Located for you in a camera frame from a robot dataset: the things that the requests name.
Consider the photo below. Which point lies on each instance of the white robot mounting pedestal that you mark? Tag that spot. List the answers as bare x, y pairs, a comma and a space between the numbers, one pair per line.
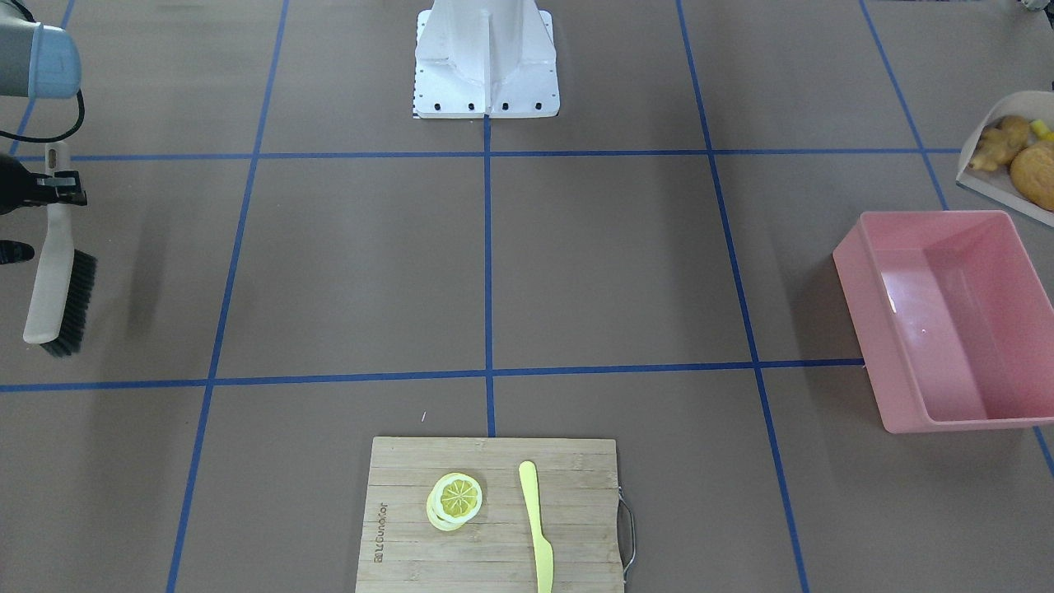
485, 59

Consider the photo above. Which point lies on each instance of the yellow toy corn cob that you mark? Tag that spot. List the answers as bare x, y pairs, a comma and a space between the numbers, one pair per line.
1041, 130

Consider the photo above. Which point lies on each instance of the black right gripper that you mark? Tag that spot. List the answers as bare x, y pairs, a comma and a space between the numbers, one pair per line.
16, 185

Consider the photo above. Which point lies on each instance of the pink plastic bin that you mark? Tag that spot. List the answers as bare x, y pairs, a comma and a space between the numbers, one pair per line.
955, 328

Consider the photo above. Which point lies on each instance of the yellow plastic knife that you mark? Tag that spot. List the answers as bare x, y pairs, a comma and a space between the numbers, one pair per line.
544, 558

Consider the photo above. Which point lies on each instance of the tan toy ginger root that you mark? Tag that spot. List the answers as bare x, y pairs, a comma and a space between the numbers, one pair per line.
998, 144

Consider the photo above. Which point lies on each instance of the bamboo cutting board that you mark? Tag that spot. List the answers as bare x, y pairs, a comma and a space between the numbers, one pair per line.
568, 487

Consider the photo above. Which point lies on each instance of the beige plastic dustpan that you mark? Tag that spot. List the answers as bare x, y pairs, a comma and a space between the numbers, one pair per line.
998, 185

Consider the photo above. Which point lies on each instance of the beige hand brush black bristles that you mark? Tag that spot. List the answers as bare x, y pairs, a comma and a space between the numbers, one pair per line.
65, 275

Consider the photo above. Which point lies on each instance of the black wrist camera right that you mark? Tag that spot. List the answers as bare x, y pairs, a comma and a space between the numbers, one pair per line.
14, 252

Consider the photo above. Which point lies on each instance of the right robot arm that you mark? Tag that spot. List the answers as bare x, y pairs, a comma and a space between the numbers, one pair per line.
38, 62

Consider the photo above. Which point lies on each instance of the yellow lemon slice toy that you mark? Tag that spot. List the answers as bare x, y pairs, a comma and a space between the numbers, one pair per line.
455, 499

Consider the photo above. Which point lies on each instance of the brown toy potato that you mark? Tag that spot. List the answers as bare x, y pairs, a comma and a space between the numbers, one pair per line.
1031, 174

